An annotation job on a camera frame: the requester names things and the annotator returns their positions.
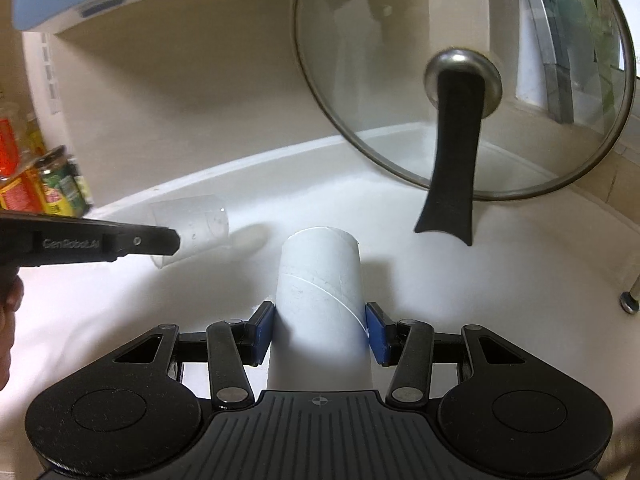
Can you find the white paper roll tube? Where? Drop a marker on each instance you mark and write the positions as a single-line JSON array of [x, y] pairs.
[[320, 290]]

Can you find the white wall vent grille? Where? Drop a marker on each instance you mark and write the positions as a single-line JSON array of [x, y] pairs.
[[50, 72]]

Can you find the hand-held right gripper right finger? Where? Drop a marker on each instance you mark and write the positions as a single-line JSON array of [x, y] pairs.
[[376, 335]]

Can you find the clear plastic container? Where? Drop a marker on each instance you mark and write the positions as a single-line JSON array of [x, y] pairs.
[[200, 220]]

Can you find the red label oil bottle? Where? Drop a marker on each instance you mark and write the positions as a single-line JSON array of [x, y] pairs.
[[17, 180]]

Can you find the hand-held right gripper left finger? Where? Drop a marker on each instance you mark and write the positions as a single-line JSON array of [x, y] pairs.
[[265, 335]]

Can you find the green label sauce jar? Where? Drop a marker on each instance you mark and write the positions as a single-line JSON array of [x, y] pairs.
[[57, 185]]

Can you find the person's left hand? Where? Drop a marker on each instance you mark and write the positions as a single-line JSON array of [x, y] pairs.
[[9, 325]]

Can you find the steel dish rack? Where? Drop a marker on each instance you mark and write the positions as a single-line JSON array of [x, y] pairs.
[[629, 304]]

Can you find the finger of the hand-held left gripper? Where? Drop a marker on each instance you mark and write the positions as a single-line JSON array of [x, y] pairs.
[[75, 242]]

